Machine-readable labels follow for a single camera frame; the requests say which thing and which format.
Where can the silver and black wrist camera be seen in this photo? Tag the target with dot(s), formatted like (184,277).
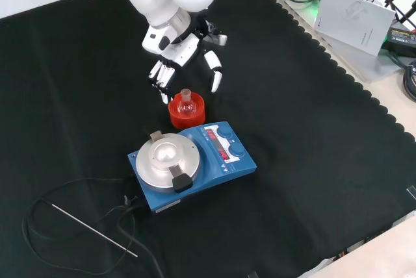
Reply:
(220,39)

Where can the black bench cloth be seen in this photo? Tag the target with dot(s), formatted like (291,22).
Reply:
(308,161)

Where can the grey metal base plate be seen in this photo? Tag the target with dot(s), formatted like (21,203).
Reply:
(357,60)

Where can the clear round-bottom glass flask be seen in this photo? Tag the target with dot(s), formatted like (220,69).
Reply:
(186,107)

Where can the clear cloth clip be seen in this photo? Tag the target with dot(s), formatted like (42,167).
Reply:
(252,275)
(412,192)

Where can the blue-base heater with steel top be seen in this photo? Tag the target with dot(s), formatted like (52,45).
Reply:
(201,180)

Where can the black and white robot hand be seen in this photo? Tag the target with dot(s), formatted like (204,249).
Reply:
(177,50)

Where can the pale printed board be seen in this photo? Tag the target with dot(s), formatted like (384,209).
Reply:
(354,19)

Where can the black power adapter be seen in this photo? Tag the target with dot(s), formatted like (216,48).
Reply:
(403,38)

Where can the thin steel probe rod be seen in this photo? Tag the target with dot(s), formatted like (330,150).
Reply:
(94,230)

